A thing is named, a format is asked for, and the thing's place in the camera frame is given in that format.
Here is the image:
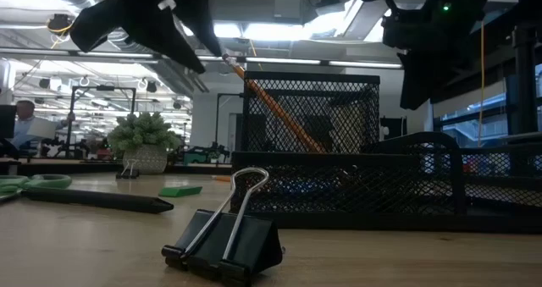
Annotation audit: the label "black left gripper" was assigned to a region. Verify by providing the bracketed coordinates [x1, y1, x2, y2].
[69, 0, 224, 75]

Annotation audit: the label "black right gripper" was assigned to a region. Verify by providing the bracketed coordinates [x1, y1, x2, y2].
[380, 0, 499, 111]

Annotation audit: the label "black mesh desk organizer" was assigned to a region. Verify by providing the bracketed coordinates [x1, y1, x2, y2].
[230, 70, 542, 234]

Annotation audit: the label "small black binder clip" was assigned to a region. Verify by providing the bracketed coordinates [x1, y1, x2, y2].
[114, 158, 141, 180]

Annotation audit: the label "green eraser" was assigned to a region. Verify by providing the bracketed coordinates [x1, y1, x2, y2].
[158, 185, 204, 198]

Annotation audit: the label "thick black marker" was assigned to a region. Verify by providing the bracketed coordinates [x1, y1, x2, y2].
[24, 186, 175, 215]

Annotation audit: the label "green handled scissors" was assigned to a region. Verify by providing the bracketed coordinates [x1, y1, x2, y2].
[0, 173, 74, 203]

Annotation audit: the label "large black binder clip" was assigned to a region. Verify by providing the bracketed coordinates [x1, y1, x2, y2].
[160, 166, 285, 287]

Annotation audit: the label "black office monitor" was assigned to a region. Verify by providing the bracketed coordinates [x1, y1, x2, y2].
[0, 104, 18, 141]

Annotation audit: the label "black metal stand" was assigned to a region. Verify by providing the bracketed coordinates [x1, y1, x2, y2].
[64, 85, 138, 159]

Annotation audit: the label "artificial succulent in grey pot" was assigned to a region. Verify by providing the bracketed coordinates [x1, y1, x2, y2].
[106, 110, 184, 176]

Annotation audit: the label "person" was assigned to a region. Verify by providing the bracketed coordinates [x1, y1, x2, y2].
[8, 99, 76, 151]

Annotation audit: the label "black metal post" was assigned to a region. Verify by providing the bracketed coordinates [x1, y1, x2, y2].
[510, 24, 541, 135]

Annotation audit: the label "black aluminium table frame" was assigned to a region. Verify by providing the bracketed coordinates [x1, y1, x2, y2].
[0, 157, 233, 177]

